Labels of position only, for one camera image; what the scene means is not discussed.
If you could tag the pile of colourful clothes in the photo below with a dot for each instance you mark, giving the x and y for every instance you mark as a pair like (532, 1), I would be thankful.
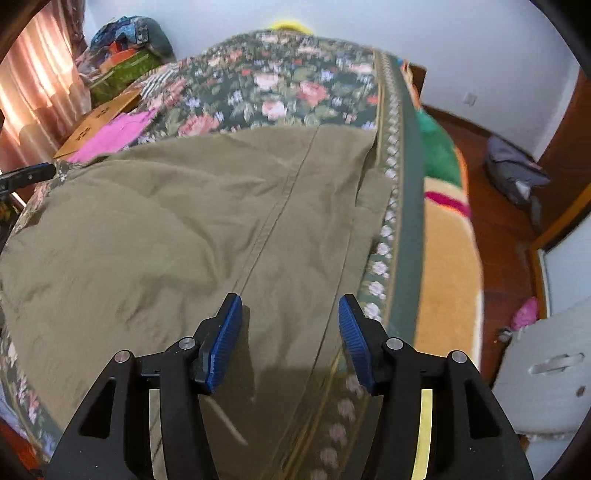
(127, 34)

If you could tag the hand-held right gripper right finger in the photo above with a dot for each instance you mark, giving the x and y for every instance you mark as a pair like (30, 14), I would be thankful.
(355, 344)

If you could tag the floral bedspread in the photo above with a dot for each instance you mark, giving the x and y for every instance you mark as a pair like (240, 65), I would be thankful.
(277, 87)

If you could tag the cardboard box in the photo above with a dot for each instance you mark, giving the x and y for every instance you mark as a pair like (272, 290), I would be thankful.
(97, 121)

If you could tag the olive green pants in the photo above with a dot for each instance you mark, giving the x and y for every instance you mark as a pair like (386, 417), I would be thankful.
(194, 258)

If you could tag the grey bag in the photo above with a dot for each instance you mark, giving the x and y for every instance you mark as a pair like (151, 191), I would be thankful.
(515, 170)

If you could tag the orange striped blanket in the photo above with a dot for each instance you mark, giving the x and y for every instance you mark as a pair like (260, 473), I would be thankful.
(443, 240)

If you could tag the yellow pillow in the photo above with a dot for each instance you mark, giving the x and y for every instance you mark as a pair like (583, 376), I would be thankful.
(291, 25)

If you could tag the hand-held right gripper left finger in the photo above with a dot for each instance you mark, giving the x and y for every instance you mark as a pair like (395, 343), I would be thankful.
(227, 341)

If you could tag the white plastic stool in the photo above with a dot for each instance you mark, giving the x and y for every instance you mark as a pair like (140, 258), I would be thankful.
(540, 374)

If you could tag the pink cloth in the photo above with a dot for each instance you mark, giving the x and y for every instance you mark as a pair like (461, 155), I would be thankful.
(525, 314)
(113, 134)

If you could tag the green patterned bag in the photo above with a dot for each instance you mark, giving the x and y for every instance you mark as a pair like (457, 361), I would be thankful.
(121, 74)

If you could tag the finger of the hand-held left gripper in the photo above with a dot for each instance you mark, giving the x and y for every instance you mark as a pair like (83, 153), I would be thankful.
(32, 174)

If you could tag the pink curtain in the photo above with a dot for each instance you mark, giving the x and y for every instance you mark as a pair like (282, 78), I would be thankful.
(39, 87)

